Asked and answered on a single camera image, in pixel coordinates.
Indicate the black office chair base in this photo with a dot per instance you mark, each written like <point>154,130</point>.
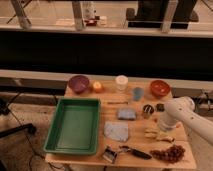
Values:
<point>4,110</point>

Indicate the white cup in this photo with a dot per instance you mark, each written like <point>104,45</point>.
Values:
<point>121,82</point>

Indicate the black handled peeler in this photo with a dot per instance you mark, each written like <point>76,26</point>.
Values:
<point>135,152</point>

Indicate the small dark cube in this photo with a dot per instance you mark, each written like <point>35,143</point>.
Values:
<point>160,107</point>

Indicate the red bowl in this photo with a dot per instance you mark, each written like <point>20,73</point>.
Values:
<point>159,88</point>

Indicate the purple bowl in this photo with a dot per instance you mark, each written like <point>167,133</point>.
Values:
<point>78,83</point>

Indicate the round metal tin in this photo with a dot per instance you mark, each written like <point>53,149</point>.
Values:
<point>148,110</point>

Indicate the metal binder clip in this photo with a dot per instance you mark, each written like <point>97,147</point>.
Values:
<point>110,155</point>

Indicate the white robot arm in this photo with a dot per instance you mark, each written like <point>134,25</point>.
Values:
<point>182,109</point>

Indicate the blue sponge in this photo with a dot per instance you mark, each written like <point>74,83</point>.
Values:
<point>126,114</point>

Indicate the orange fruit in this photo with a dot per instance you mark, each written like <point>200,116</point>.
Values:
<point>97,87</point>

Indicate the white bottle in background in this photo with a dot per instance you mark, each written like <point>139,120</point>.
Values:
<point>88,10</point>

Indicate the green plastic tray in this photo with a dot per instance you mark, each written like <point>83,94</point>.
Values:
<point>74,128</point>

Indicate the blue folded cloth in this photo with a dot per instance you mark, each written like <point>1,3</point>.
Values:
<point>117,131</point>

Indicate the bunch of red grapes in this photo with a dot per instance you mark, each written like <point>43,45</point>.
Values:
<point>173,154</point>

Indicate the blue cup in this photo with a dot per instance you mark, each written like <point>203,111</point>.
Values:
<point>138,92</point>

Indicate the yellow banana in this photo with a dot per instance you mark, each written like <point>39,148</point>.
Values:
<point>158,135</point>

